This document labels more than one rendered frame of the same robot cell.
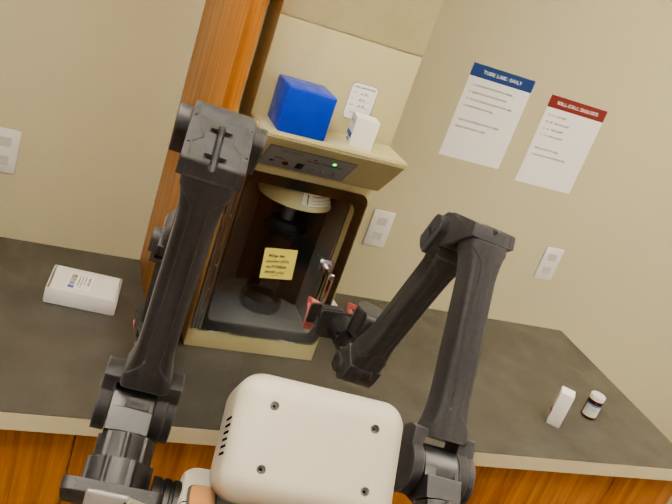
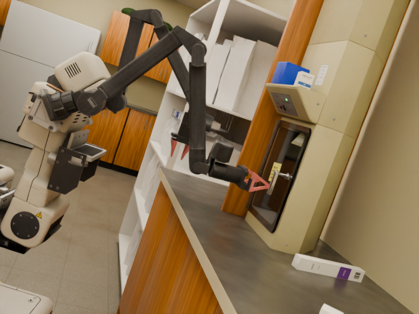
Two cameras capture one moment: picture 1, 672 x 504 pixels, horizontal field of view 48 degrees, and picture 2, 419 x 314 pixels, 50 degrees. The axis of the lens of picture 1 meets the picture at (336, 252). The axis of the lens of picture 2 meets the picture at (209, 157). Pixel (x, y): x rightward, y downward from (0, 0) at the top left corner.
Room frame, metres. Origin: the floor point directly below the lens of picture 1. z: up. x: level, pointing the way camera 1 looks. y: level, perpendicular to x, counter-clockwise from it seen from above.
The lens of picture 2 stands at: (1.56, -1.62, 1.35)
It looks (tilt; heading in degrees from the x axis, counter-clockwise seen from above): 6 degrees down; 99
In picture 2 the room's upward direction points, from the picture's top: 19 degrees clockwise
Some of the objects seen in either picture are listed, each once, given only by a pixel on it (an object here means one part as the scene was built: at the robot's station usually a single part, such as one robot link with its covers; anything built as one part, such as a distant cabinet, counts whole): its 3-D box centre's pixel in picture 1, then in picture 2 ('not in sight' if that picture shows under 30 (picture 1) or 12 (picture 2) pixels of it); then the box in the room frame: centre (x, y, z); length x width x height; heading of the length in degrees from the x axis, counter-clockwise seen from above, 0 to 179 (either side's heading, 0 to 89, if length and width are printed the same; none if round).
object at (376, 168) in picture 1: (323, 160); (289, 101); (1.52, 0.09, 1.46); 0.32 x 0.11 x 0.10; 114
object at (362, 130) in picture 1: (362, 131); (303, 81); (1.55, 0.03, 1.54); 0.05 x 0.05 x 0.06; 14
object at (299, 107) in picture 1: (301, 107); (290, 76); (1.49, 0.16, 1.56); 0.10 x 0.10 x 0.09; 24
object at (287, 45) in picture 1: (285, 186); (318, 149); (1.69, 0.16, 1.33); 0.32 x 0.25 x 0.77; 114
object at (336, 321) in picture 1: (342, 331); (234, 174); (1.43, -0.07, 1.15); 0.10 x 0.07 x 0.07; 114
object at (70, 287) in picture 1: (84, 289); not in sight; (1.55, 0.53, 0.96); 0.16 x 0.12 x 0.04; 106
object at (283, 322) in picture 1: (280, 263); (276, 172); (1.57, 0.11, 1.19); 0.30 x 0.01 x 0.40; 114
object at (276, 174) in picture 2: (324, 286); (277, 183); (1.58, 0.00, 1.17); 0.05 x 0.03 x 0.10; 24
